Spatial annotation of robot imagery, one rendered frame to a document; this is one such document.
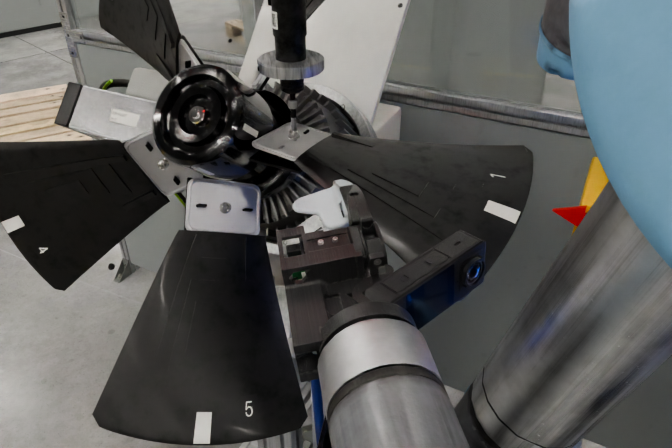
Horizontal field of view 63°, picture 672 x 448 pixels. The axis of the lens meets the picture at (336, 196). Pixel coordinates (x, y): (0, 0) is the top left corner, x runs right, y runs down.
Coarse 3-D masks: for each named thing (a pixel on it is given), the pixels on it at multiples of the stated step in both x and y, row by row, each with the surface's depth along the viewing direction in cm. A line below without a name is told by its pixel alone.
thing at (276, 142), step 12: (276, 132) 64; (288, 132) 64; (300, 132) 65; (312, 132) 65; (324, 132) 65; (252, 144) 60; (264, 144) 60; (276, 144) 61; (288, 144) 61; (300, 144) 62; (312, 144) 62; (288, 156) 58
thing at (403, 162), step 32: (320, 160) 57; (352, 160) 58; (384, 160) 58; (416, 160) 59; (448, 160) 59; (480, 160) 59; (512, 160) 59; (384, 192) 54; (416, 192) 54; (448, 192) 55; (480, 192) 55; (512, 192) 55; (384, 224) 52; (416, 224) 52; (448, 224) 52; (480, 224) 52; (512, 224) 52; (416, 256) 49
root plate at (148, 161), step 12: (132, 144) 68; (144, 144) 68; (132, 156) 68; (144, 156) 69; (156, 156) 69; (144, 168) 70; (156, 168) 70; (168, 168) 70; (180, 168) 70; (156, 180) 71; (168, 180) 71; (180, 180) 71; (168, 192) 72
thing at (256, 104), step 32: (160, 96) 63; (192, 96) 62; (224, 96) 61; (256, 96) 63; (160, 128) 62; (192, 128) 61; (224, 128) 60; (256, 128) 61; (192, 160) 59; (224, 160) 60
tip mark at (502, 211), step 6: (492, 204) 54; (498, 204) 54; (486, 210) 53; (492, 210) 53; (498, 210) 53; (504, 210) 53; (510, 210) 53; (516, 210) 53; (504, 216) 53; (510, 216) 53; (516, 216) 53
